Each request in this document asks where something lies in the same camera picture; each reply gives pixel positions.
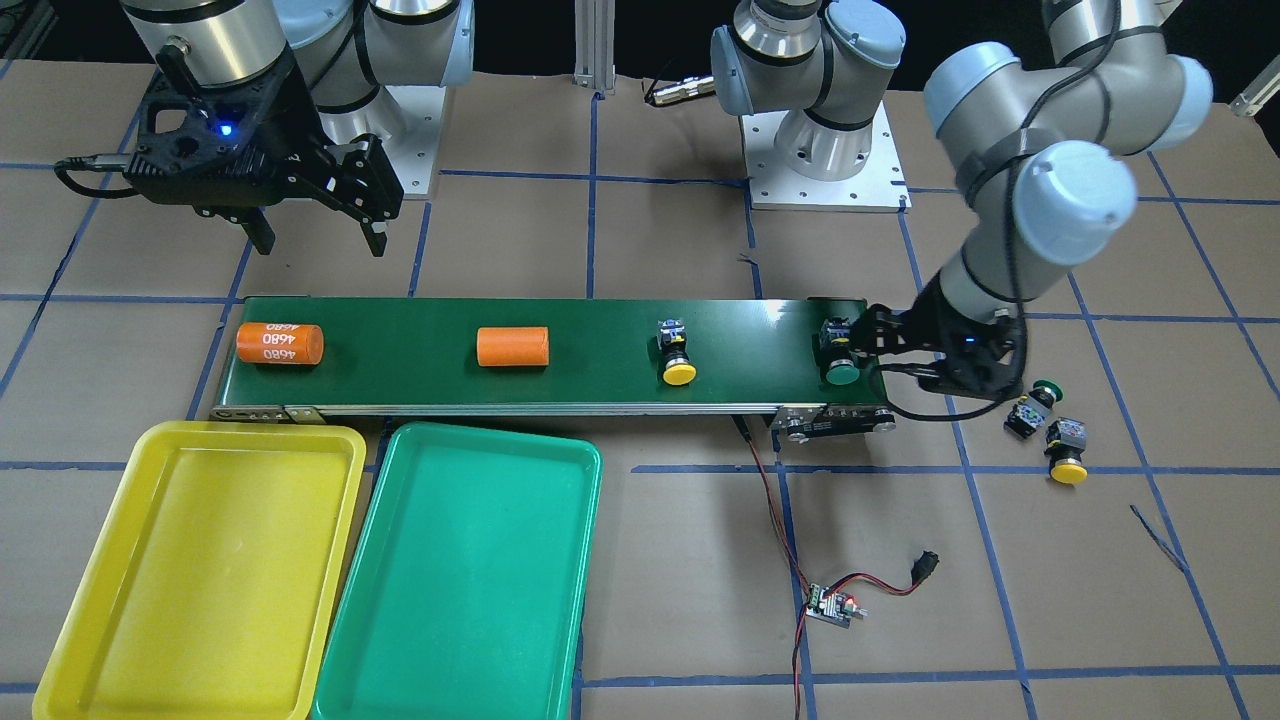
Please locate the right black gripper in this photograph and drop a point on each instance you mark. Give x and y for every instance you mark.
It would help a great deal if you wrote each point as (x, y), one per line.
(289, 128)

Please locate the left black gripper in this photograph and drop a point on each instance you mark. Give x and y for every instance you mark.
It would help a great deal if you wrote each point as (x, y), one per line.
(937, 318)

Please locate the green push button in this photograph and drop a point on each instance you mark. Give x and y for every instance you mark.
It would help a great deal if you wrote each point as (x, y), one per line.
(1032, 410)
(837, 360)

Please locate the plain orange cylinder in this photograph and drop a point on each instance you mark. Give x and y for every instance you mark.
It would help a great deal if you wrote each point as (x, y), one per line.
(504, 347)

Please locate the yellow push button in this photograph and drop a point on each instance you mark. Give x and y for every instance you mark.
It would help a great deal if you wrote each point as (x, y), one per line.
(676, 368)
(1066, 442)

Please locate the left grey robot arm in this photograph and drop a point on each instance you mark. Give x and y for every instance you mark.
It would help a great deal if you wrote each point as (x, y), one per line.
(1037, 154)

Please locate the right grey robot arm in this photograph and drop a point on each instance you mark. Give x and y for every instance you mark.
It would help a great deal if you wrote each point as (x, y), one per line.
(346, 50)

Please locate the orange cylinder marked 4680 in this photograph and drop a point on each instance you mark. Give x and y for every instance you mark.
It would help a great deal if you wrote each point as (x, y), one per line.
(280, 343)

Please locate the green conveyor belt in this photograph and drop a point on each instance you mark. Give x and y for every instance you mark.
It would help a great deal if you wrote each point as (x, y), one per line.
(416, 357)

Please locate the small controller circuit board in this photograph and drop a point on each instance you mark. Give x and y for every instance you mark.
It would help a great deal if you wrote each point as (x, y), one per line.
(824, 603)

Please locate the yellow plastic tray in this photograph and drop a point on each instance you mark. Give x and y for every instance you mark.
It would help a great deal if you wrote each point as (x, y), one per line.
(211, 588)

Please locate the green plastic tray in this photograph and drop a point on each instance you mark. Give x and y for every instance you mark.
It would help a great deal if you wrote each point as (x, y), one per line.
(464, 600)

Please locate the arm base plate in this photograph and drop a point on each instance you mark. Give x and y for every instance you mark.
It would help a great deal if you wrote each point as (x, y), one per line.
(410, 122)
(795, 165)

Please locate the aluminium frame post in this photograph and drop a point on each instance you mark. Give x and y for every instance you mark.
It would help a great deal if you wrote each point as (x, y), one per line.
(593, 39)

